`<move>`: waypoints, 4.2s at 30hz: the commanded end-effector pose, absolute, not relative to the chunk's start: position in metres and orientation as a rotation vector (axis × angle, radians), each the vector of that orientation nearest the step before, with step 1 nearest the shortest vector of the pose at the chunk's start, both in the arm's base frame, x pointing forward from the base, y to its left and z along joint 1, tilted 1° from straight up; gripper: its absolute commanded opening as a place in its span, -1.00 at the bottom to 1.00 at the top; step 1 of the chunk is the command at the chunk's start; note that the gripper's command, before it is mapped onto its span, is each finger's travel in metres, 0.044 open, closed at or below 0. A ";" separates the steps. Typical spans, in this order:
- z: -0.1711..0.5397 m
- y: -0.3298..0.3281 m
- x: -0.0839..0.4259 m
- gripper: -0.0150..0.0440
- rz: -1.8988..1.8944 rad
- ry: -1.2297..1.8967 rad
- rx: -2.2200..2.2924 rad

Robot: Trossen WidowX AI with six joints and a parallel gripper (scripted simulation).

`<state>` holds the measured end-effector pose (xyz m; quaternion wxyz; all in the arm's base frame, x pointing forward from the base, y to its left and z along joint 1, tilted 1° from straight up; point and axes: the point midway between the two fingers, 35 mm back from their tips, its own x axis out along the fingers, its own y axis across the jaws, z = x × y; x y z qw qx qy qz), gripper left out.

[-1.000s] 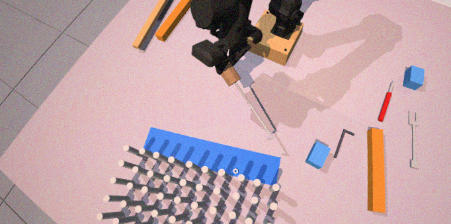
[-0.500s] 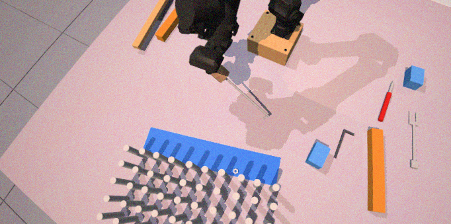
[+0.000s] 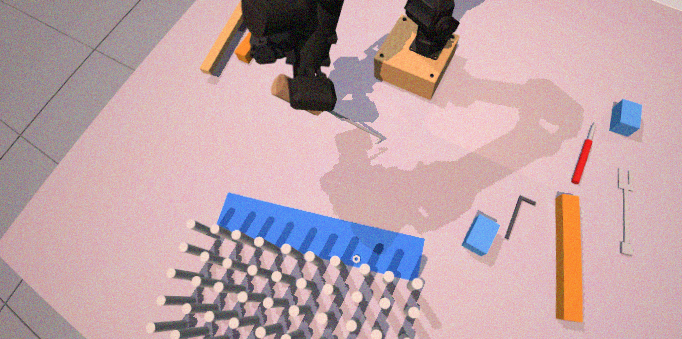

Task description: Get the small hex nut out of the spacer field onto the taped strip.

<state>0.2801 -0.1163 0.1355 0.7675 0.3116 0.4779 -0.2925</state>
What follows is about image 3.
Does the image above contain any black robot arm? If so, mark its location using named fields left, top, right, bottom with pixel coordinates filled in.
left=240, top=0, right=460, bottom=66

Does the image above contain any blue flat strip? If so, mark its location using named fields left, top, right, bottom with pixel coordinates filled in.
left=216, top=192, right=425, bottom=281

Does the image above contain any blue box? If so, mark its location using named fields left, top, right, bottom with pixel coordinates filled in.
left=462, top=214, right=500, bottom=256
left=609, top=99, right=642, bottom=137

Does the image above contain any red-handled screwdriver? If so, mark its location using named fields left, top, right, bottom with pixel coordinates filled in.
left=572, top=122, right=596, bottom=184

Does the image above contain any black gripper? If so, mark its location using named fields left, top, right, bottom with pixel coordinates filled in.
left=287, top=26, right=338, bottom=112

